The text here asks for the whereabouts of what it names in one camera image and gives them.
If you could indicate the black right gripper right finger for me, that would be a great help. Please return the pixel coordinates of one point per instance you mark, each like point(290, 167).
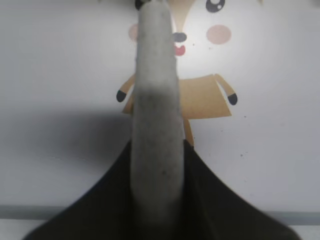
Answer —
point(212, 211)

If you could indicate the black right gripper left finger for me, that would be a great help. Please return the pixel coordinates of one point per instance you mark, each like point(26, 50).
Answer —
point(105, 212)

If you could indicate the white handled kitchen knife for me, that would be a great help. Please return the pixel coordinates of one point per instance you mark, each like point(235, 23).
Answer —
point(157, 161)

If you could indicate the white deer cutting board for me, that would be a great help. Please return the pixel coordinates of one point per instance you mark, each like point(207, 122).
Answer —
point(62, 63)

